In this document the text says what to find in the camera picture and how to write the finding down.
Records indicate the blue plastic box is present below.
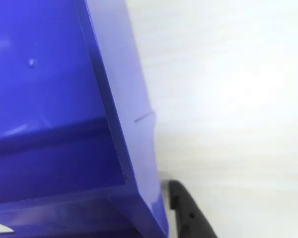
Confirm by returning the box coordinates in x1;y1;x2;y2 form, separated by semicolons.
0;0;169;238

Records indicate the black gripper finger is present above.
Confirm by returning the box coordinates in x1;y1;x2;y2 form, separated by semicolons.
168;179;217;238

